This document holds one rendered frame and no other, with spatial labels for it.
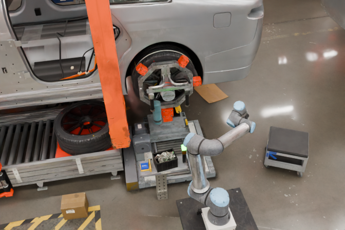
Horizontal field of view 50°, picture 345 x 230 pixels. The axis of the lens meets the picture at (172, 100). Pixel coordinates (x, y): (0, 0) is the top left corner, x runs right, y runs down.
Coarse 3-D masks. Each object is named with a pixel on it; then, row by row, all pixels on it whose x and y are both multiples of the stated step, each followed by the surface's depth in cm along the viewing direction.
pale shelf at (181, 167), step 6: (180, 156) 350; (144, 162) 345; (150, 162) 345; (180, 162) 344; (174, 168) 338; (180, 168) 338; (186, 168) 338; (144, 174) 334; (150, 174) 334; (156, 174) 335; (162, 174) 337
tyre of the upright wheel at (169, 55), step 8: (152, 48) 366; (160, 48) 363; (168, 48) 364; (176, 48) 369; (136, 56) 375; (144, 56) 362; (152, 56) 355; (160, 56) 355; (168, 56) 356; (176, 56) 358; (136, 64) 367; (144, 64) 357; (192, 64) 369; (136, 72) 362; (192, 72) 373; (136, 80) 367; (136, 88) 373
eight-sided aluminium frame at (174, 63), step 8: (152, 64) 353; (160, 64) 352; (168, 64) 352; (176, 64) 353; (184, 72) 361; (144, 80) 358; (192, 80) 368; (192, 88) 375; (144, 96) 375; (184, 96) 379; (168, 104) 384; (176, 104) 384
